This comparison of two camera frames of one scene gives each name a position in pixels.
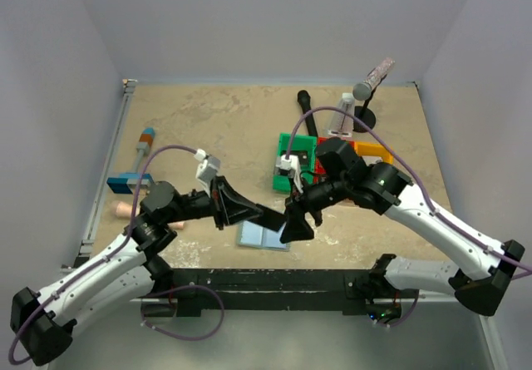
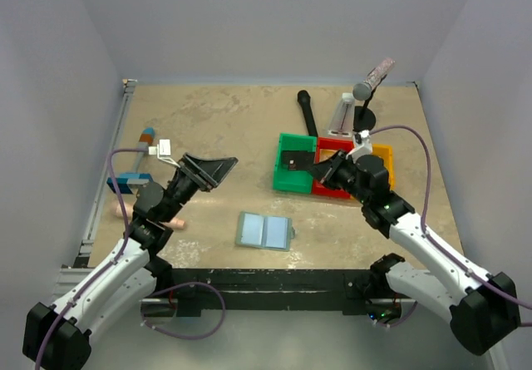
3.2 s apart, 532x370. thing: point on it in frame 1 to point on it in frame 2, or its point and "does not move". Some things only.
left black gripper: x=220 y=203 to x=198 y=172
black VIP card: x=270 y=219 to x=298 y=160
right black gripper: x=302 y=209 to x=327 y=170
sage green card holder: x=252 y=235 does not move
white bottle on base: x=342 y=125 does not move
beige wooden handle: x=125 y=209 does not move
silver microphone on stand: x=362 y=91 does not move
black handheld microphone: x=303 y=98 does not move
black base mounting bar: x=198 y=289 does not move
